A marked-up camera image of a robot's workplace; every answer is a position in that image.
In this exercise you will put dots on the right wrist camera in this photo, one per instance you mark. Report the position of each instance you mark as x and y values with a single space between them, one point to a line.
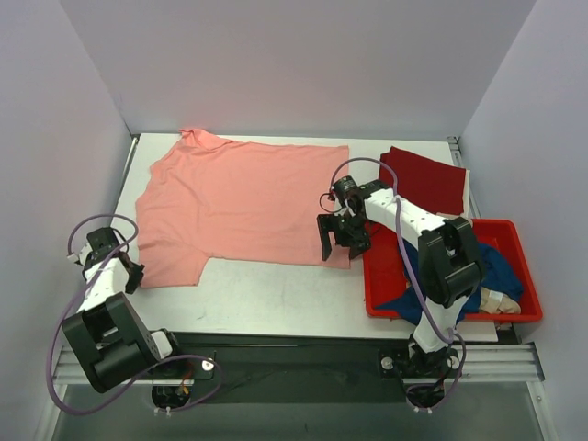
345 188

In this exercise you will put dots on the pink t shirt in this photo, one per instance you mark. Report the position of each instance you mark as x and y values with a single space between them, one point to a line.
211 197

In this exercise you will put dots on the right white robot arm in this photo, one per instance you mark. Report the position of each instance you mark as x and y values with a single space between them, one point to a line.
442 256

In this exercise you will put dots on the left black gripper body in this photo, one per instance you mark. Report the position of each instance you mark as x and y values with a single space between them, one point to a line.
135 274

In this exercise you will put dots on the red plastic bin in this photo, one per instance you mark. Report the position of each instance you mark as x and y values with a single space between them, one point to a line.
459 276

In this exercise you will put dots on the beige t shirt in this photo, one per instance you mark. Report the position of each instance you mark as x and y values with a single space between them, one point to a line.
496 302

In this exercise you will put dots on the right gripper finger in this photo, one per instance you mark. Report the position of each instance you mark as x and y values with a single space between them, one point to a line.
358 248
327 224

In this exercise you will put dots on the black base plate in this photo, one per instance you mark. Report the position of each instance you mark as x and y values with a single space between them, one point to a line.
174 381

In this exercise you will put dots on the folded dark red t shirt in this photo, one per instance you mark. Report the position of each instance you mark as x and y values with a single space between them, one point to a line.
428 184

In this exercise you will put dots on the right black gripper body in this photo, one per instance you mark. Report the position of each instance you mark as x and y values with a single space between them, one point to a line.
344 230

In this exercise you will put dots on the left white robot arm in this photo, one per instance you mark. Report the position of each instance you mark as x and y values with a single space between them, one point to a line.
108 338

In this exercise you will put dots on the blue printed t shirt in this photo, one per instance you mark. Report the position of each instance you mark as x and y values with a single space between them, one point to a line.
499 277

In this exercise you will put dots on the aluminium frame rail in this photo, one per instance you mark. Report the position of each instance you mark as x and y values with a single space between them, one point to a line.
479 363

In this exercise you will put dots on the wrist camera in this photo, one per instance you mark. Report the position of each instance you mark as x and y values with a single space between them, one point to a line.
345 188
99 244

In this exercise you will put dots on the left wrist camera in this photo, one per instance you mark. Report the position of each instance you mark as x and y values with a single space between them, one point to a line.
99 244

